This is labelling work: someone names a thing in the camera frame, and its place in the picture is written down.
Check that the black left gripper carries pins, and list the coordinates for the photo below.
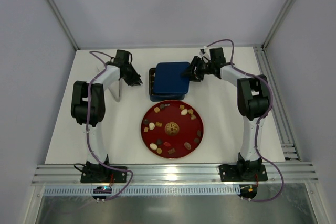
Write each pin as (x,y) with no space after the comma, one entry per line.
(130,74)

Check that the red chocolate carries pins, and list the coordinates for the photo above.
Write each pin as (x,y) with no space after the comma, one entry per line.
(166,144)

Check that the left aluminium frame post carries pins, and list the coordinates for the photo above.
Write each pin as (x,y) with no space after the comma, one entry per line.
(61,21)

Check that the red round lacquer tray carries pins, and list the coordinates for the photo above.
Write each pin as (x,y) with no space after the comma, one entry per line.
(176,129)

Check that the aluminium frame post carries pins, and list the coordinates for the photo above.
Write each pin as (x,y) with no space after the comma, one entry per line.
(284,11)
(61,21)

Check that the brown square chocolate front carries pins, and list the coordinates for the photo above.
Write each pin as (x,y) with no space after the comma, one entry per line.
(171,151)

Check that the dark heart chocolate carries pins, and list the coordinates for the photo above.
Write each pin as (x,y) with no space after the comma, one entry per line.
(159,142)

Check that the metal serving tongs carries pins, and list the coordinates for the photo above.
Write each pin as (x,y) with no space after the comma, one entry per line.
(115,90)

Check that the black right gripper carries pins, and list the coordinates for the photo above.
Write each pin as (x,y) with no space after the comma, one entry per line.
(197,68)

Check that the white swirl oval chocolate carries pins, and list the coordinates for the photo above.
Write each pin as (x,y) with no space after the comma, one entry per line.
(184,112)

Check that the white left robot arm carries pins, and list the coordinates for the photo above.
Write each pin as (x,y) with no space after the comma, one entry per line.
(88,108)

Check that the aluminium mounting rail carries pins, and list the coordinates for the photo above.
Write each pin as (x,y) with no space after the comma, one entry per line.
(293,172)

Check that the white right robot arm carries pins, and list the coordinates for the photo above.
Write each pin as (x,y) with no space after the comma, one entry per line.
(254,102)

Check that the caramel oval chocolate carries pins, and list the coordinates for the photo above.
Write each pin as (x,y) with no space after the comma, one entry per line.
(187,145)

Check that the slotted cable duct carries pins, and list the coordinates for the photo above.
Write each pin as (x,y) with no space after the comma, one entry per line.
(143,190)

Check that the right aluminium frame post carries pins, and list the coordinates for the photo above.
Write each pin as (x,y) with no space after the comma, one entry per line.
(284,11)

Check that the tan heart chocolate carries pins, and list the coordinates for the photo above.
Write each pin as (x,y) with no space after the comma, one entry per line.
(193,117)

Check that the blue tin lid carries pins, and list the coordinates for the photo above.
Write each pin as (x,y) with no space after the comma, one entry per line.
(169,80)

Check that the blue chocolate tin box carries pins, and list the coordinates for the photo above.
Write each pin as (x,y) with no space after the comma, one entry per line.
(154,97)

